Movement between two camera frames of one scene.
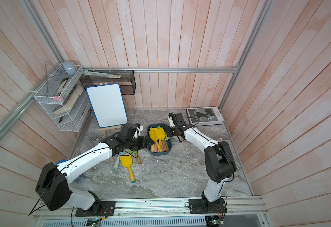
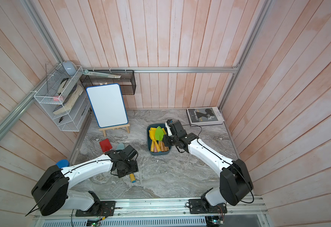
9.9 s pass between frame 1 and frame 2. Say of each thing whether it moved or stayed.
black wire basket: stayed
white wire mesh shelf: stayed
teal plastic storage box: stayed
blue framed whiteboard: stayed
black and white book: stayed
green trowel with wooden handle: moved
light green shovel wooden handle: stayed
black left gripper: moved
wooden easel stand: stayed
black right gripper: moved
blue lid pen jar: stayed
